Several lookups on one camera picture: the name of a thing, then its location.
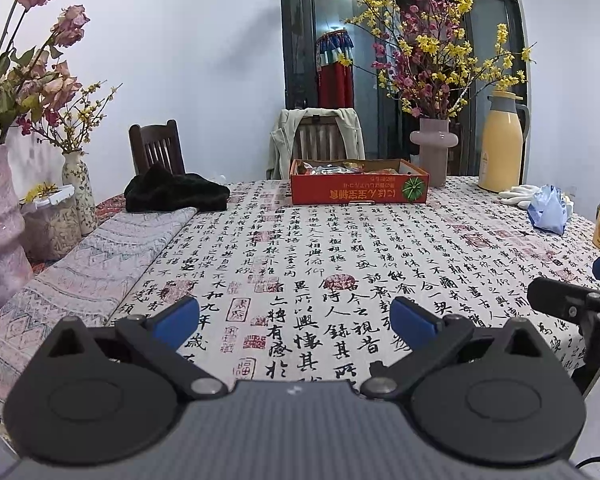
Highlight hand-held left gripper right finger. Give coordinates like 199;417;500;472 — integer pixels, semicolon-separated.
360;296;556;401

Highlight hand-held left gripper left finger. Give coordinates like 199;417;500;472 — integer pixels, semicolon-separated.
42;296;228;401

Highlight orange cardboard box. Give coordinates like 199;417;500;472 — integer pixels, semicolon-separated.
290;158;430;206

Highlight orange gold snack packet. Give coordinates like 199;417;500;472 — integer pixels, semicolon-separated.
341;160;398;173

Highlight blue plastic bag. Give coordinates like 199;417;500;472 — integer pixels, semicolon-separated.
526;184;568;236

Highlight grey patterned folded cloth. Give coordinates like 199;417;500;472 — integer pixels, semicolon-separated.
0;206;198;431

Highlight black fuzzy cloth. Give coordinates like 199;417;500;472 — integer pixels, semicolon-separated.
124;164;231;213

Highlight red patterned cloth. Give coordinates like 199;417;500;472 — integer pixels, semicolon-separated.
96;194;131;221

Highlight clear plastic container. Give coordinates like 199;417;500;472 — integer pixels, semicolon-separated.
20;184;81;261

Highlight yellow thermos jug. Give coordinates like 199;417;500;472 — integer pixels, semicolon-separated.
478;89;531;193

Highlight small floral vase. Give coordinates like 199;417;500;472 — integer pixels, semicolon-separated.
61;150;98;236

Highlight mauve vase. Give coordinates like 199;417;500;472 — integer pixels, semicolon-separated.
410;117;458;188

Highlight dark wooden chair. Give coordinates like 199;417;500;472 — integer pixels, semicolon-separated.
128;120;186;177

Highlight yellow flower sprig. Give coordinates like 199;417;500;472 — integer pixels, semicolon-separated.
25;182;59;204

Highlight large pink vase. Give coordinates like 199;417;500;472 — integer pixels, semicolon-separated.
0;144;33;310

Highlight brown wooden chair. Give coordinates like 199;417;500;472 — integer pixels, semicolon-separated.
292;115;348;161

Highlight chair with beige jacket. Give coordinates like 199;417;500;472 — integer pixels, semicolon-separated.
267;107;366;181

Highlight thin yellow blossom twigs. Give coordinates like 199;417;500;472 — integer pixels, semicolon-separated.
17;82;123;153

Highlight red hanging decoration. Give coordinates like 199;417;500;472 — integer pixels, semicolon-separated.
316;31;356;109

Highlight yellow and pink flower branches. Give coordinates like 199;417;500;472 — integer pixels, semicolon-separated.
337;0;536;121

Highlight black framed glass door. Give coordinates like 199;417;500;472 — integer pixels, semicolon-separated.
280;0;531;186

